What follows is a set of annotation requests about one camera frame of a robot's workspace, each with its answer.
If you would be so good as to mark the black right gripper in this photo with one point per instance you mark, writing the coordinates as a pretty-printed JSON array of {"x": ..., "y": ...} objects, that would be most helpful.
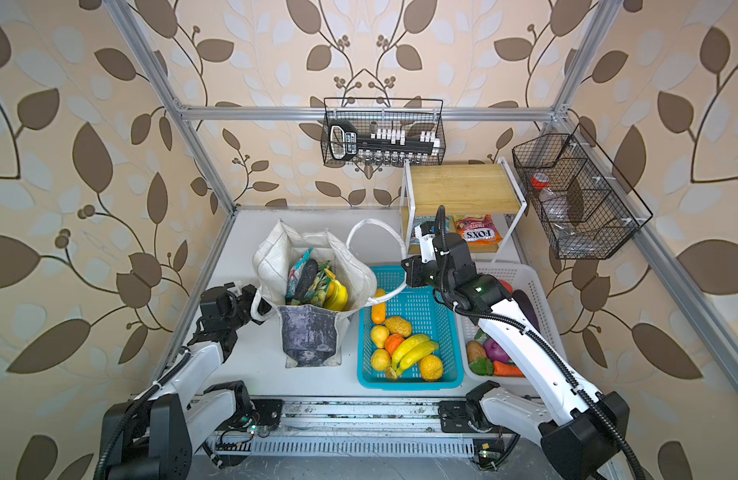
[{"x": 416, "y": 263}]

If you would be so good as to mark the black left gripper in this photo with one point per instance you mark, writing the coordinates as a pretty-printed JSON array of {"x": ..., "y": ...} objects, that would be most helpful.
[{"x": 262, "y": 308}]

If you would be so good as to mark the teal candy bag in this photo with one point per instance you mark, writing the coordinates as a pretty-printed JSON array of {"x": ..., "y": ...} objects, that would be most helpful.
[{"x": 295, "y": 274}]

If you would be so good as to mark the dark zucchini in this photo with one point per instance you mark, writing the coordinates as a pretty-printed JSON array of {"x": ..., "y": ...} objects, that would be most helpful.
[{"x": 308, "y": 276}]

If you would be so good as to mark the yellow green banana bunch back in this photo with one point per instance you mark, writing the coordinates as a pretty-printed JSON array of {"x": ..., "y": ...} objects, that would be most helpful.
[{"x": 337, "y": 294}]

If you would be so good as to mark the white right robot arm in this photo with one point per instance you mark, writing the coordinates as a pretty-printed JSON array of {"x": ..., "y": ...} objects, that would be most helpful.
[{"x": 578, "y": 428}]

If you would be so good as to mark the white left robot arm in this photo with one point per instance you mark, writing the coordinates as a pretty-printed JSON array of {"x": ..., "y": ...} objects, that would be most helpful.
[{"x": 156, "y": 434}]

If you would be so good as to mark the orange Fox's candy bag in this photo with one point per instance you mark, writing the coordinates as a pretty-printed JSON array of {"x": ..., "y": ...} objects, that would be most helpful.
[{"x": 478, "y": 230}]

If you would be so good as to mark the green red candy bag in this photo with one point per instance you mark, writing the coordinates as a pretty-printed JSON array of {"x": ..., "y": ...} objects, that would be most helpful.
[{"x": 412, "y": 232}]

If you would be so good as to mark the teal plastic basket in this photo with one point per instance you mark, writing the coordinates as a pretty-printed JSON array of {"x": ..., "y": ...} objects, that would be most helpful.
[{"x": 426, "y": 316}]

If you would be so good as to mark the red tomato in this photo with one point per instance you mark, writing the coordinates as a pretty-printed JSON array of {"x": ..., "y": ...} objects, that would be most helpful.
[{"x": 507, "y": 286}]

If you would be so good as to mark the white wooden two-tier shelf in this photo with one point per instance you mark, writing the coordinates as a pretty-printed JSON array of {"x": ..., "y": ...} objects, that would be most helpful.
[{"x": 467, "y": 190}]

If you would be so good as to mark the white plastic basket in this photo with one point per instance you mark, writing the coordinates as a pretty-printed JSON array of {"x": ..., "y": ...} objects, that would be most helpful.
[{"x": 519, "y": 277}]

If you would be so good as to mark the purple eggplant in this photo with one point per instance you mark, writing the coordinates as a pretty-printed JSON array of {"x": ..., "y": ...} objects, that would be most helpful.
[{"x": 526, "y": 307}]

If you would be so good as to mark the yellow banana bunch front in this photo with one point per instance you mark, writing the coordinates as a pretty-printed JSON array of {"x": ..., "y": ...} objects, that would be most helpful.
[{"x": 408, "y": 353}]

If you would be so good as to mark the brown potato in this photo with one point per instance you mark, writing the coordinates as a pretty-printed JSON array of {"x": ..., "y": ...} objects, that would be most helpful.
[{"x": 475, "y": 351}]

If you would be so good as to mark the orange persimmon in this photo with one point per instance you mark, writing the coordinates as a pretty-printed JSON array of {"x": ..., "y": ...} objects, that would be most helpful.
[{"x": 393, "y": 342}]

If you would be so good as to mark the yellow pear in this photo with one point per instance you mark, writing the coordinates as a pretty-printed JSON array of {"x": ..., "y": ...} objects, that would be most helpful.
[{"x": 379, "y": 335}]

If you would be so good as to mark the purple onion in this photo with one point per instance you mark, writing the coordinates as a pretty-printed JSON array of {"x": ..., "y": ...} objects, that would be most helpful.
[{"x": 495, "y": 352}]

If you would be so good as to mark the orange fruit front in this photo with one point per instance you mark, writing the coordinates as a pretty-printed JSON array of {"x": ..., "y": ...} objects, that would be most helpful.
[{"x": 431, "y": 368}]

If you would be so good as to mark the yellow lemon front left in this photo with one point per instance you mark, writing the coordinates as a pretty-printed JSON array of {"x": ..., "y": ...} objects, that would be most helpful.
[{"x": 381, "y": 360}]

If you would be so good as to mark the orange carrot front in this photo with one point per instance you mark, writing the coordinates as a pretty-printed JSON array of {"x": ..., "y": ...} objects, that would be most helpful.
[{"x": 507, "y": 370}]

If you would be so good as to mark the plastic bottle red cap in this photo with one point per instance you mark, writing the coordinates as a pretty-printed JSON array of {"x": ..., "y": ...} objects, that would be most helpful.
[{"x": 553, "y": 205}]

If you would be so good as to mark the black white tool set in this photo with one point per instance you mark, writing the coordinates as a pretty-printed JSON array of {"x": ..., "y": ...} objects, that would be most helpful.
[{"x": 376, "y": 143}]

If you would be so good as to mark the linear rail base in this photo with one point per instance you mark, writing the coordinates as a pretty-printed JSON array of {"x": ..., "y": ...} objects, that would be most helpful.
[{"x": 385, "y": 427}]

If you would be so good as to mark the black wire basket right wall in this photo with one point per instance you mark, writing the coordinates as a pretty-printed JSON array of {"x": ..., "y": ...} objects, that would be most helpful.
[{"x": 605, "y": 210}]

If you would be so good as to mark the black wire basket wall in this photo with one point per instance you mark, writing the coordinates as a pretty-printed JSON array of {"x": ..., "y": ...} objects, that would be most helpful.
[
  {"x": 384, "y": 109},
  {"x": 605, "y": 210}
]

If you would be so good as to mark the black wire basket back wall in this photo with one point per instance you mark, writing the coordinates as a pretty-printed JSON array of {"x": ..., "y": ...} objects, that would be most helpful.
[{"x": 384, "y": 109}]

